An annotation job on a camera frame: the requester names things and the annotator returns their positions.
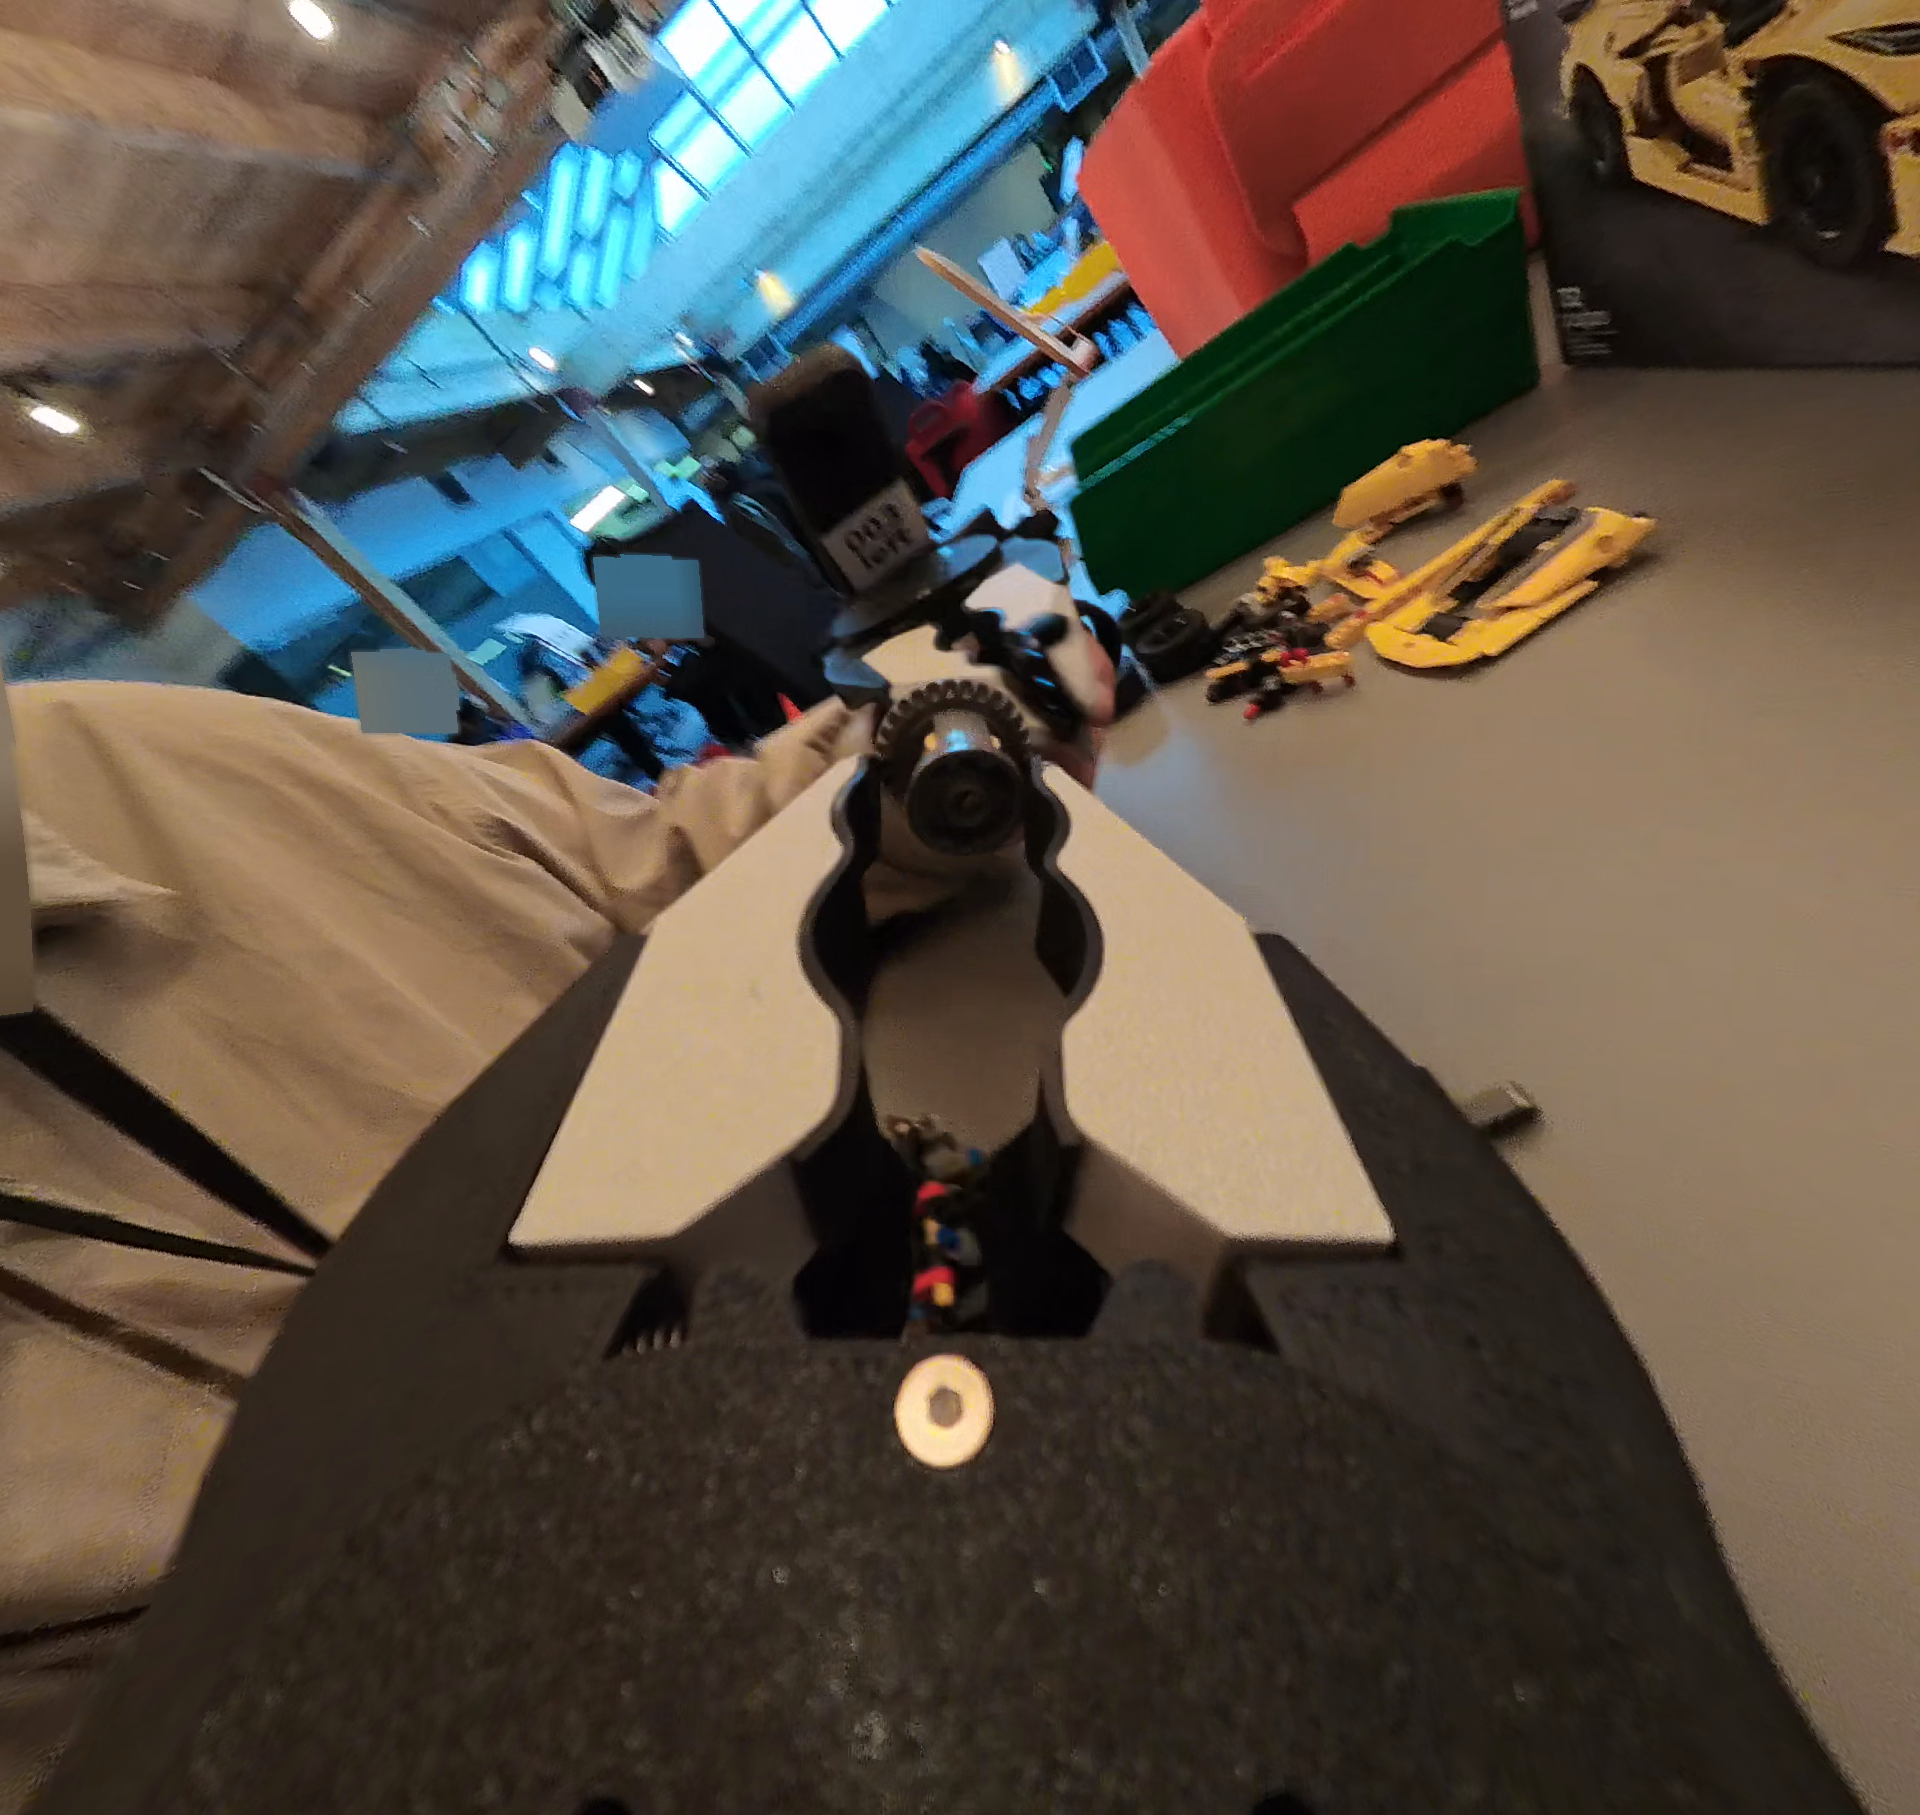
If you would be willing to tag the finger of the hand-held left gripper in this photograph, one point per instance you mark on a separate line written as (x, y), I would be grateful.
(923, 663)
(1035, 607)

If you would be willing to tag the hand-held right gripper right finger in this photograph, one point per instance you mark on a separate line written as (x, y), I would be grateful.
(1215, 1079)

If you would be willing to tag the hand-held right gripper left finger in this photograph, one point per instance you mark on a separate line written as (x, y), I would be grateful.
(691, 1079)

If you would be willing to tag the toy car chassis assembly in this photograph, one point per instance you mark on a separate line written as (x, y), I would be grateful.
(961, 795)

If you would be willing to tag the person's left forearm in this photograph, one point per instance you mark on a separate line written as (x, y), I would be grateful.
(375, 825)

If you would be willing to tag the grey desk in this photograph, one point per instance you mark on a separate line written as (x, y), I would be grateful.
(1651, 945)

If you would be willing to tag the person's left hand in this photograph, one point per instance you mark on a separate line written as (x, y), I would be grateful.
(1095, 681)

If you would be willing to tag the red chair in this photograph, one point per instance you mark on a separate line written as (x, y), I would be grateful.
(948, 434)

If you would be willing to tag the black toy tyre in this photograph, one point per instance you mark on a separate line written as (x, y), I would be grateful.
(1166, 637)

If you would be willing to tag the yellow black brick sub-assembly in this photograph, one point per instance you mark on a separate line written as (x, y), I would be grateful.
(1282, 637)

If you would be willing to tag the green plastic bin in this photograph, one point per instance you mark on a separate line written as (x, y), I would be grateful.
(1305, 404)

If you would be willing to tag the yellow toy car body panel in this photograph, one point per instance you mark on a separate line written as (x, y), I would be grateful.
(1402, 482)

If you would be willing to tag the paned window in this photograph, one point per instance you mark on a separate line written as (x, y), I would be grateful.
(751, 44)

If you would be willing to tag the yellow toy car body shell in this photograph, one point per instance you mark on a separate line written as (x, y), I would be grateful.
(1515, 591)

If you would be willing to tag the person's beige jacket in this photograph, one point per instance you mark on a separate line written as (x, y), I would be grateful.
(151, 1319)

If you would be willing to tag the black Lego set box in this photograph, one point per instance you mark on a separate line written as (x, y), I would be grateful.
(1694, 90)

